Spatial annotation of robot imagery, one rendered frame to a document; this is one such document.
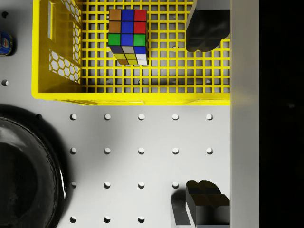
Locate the black plate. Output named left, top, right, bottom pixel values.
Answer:
left=0, top=104, right=72, bottom=228

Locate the puzzle cube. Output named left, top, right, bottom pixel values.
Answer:
left=107, top=9, right=150, bottom=66

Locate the flat-sided can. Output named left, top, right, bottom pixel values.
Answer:
left=0, top=30, right=17, bottom=57

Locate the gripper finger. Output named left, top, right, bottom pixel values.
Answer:
left=171, top=180, right=231, bottom=227
left=185, top=9, right=231, bottom=52

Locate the yellow basket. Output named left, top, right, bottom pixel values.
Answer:
left=31, top=0, right=231, bottom=106

